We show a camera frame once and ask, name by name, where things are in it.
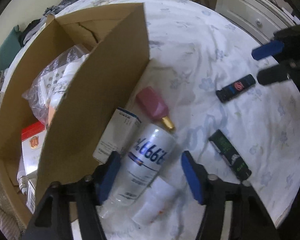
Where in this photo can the pink perfume bottle gold cap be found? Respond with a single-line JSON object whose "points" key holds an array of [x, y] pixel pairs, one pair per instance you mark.
{"points": [[152, 102]]}

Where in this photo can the white green medicine box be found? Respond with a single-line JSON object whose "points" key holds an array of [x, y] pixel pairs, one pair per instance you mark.
{"points": [[115, 135]]}

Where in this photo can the white red box with barcode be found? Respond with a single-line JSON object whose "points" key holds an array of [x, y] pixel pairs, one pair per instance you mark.
{"points": [[31, 195]]}

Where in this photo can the white bottle with blue print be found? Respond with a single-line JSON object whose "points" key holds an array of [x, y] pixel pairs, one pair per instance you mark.
{"points": [[145, 160]]}

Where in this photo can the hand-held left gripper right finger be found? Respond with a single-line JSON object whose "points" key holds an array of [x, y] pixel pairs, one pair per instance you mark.
{"points": [[192, 177]]}

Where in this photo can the clear bag of white pieces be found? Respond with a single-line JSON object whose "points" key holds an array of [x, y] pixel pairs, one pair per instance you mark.
{"points": [[43, 85]]}

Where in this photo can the black garment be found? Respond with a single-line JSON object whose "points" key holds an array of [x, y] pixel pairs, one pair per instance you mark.
{"points": [[31, 28]]}

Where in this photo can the black box with green print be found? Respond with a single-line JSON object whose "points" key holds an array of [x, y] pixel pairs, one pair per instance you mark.
{"points": [[230, 152]]}

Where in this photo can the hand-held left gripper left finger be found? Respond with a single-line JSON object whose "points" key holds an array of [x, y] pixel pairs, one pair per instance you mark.
{"points": [[110, 177]]}

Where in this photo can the white cabinet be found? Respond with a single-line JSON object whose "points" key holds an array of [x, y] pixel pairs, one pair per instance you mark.
{"points": [[247, 7]]}

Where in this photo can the white floral bedsheet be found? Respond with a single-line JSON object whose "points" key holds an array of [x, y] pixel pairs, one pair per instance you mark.
{"points": [[202, 42]]}

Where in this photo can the brown cardboard box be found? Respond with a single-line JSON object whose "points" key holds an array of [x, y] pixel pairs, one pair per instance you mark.
{"points": [[90, 92]]}

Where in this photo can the white corn light bulb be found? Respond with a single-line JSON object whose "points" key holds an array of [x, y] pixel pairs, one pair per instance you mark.
{"points": [[22, 182]]}

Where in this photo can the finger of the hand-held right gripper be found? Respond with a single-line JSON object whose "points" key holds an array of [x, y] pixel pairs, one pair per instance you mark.
{"points": [[272, 76], [267, 50]]}

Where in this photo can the small white bottle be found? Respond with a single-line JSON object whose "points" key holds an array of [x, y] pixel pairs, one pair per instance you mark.
{"points": [[152, 202]]}

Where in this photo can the green pillow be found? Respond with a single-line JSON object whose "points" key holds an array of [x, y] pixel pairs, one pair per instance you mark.
{"points": [[2, 52]]}

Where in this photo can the red cigarette carton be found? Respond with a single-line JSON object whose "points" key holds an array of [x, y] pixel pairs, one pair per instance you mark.
{"points": [[32, 140]]}

